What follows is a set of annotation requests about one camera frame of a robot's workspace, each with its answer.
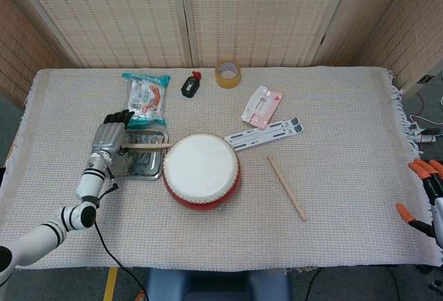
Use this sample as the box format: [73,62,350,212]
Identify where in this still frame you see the yellow packing tape roll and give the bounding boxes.
[215,59,242,90]

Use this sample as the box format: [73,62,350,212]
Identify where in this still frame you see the white woven tablecloth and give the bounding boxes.
[0,66,433,269]

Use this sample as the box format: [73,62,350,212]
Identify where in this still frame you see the wooden drumstick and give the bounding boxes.
[267,156,308,222]
[119,143,173,150]

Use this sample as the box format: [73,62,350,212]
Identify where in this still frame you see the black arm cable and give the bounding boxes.
[93,172,150,301]

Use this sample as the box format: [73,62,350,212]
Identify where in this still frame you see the white floor cable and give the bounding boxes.
[410,95,443,129]

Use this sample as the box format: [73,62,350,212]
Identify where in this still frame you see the red drum with white skin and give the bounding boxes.
[162,133,243,212]

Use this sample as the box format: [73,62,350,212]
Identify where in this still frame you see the black floor cable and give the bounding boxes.
[304,266,326,301]

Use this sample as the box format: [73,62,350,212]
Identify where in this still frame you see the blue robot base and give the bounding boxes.
[144,266,293,301]

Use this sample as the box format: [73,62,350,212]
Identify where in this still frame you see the bamboo folding screen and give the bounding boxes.
[0,0,443,108]

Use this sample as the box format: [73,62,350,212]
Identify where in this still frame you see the pink white wet wipes pack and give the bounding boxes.
[240,85,283,129]

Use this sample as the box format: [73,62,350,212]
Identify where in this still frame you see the white folding laptop stand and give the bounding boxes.
[224,116,304,152]

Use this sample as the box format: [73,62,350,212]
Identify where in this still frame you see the black bottle with red cap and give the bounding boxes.
[181,71,203,100]

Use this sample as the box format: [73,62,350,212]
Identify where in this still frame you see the teal snack bag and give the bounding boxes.
[114,72,172,128]

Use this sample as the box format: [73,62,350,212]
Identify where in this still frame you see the right silver orange-tipped robot hand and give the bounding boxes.
[396,158,443,248]

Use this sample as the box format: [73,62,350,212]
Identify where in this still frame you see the rectangular metal tray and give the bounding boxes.
[109,129,170,181]

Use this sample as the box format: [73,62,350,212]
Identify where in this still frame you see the red floor cable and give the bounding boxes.
[414,91,427,118]

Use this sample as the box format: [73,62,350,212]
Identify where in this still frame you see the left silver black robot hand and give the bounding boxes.
[90,109,136,155]

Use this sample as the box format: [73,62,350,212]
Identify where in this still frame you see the white power strip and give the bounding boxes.
[413,129,439,143]

